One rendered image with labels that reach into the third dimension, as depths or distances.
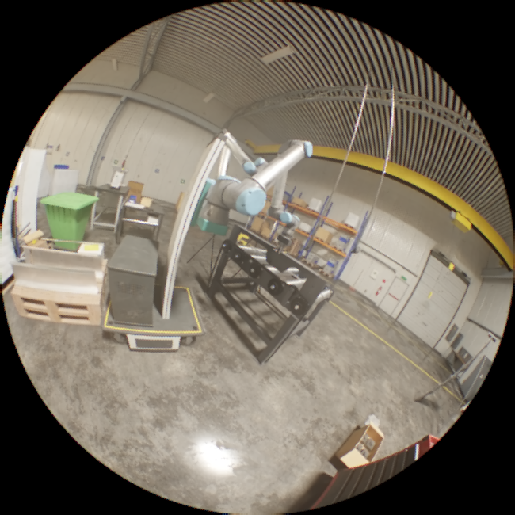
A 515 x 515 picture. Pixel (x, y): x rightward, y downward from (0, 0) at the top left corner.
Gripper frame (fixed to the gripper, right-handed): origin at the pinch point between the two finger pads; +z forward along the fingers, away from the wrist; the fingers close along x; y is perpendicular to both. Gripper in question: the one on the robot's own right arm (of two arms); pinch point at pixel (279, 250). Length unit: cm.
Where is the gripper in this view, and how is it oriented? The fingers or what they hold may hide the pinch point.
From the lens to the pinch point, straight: 135.9
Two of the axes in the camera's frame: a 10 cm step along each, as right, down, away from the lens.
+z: -4.1, 8.8, 2.6
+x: 6.4, 4.8, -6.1
